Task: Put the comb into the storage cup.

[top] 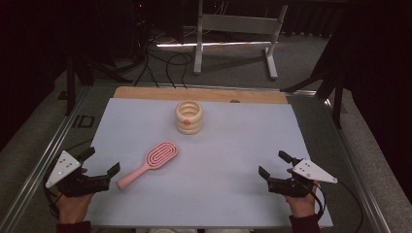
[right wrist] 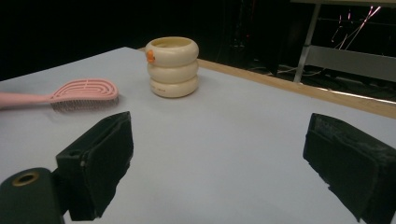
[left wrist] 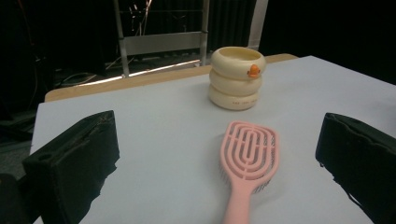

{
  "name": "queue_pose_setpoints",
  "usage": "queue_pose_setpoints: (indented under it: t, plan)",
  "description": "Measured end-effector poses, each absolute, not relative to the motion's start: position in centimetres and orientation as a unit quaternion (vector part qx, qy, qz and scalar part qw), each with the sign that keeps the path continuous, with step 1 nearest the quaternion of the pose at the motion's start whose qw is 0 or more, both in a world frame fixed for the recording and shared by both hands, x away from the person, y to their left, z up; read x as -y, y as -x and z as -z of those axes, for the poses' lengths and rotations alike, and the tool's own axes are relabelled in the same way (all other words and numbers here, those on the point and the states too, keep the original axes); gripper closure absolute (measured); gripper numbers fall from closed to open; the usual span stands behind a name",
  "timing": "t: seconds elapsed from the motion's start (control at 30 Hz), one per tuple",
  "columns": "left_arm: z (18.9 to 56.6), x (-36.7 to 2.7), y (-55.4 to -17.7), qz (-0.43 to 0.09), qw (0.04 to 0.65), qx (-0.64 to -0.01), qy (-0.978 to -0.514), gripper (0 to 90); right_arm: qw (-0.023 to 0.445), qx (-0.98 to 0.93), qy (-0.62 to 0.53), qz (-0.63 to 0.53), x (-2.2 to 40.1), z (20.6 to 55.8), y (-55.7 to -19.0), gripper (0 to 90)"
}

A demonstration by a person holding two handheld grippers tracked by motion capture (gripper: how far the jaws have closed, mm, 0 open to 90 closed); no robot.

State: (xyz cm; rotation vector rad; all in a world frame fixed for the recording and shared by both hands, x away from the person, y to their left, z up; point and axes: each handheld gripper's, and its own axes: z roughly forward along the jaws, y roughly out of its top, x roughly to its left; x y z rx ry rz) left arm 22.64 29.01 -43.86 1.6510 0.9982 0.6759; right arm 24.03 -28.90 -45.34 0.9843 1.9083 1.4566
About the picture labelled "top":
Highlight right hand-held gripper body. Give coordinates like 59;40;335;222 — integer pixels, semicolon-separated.
266;157;339;199

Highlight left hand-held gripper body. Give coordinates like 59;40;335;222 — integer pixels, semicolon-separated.
45;150;112;199

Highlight pink hairbrush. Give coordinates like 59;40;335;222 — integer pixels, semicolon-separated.
117;141;180;191

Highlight cream ribbed cup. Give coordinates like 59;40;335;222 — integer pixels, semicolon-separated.
174;100;204;136

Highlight person's right hand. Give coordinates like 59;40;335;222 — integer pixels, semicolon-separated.
284;168;321;218

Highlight person's left hand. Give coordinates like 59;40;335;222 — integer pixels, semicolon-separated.
57;167;95;225

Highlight black stand leg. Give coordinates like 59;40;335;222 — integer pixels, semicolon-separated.
280;64;345;130
63;51;134;117

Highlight bright light strip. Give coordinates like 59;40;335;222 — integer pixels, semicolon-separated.
156;41;273;49

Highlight aluminium rail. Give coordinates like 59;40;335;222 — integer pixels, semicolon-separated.
0;85;94;233
323;96;394;233

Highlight black floor cables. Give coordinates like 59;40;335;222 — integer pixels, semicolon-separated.
133;50;194;89

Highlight white metal stand frame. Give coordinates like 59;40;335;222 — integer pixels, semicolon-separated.
192;0;289;81

